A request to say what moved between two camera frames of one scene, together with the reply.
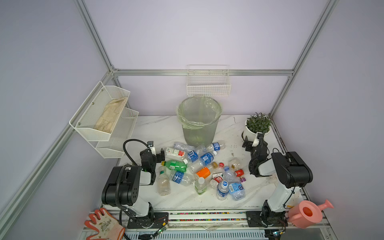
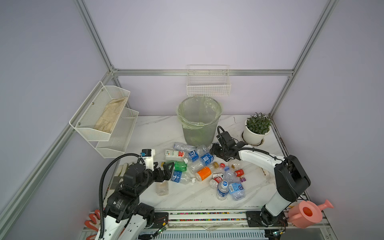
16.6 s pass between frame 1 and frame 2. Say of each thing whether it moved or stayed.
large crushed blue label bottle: stayed
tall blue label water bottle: stayed
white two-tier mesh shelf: stayed
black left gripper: moved
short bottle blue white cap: stayed
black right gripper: moved
